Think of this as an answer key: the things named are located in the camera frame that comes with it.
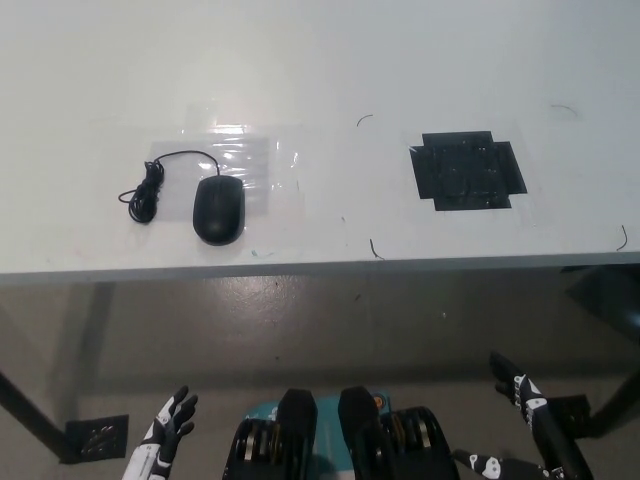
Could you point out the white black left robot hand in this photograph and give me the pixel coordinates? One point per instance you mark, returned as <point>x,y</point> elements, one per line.
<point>160,440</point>

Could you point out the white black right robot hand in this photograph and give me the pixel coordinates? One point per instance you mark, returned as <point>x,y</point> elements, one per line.
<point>542,425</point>

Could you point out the black computer mouse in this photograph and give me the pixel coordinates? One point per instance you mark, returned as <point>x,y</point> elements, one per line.
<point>219,210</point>

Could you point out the black table leg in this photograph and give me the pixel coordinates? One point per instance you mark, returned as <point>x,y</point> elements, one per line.
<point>30,415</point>
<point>617,395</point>

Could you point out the black tape patch on table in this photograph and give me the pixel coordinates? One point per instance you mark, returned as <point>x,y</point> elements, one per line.
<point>465,172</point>

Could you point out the clear plastic tape sheet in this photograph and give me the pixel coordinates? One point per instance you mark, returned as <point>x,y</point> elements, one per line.
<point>250,150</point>

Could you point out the dark table frame bracket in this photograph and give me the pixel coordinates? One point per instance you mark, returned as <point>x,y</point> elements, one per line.
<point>610,295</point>

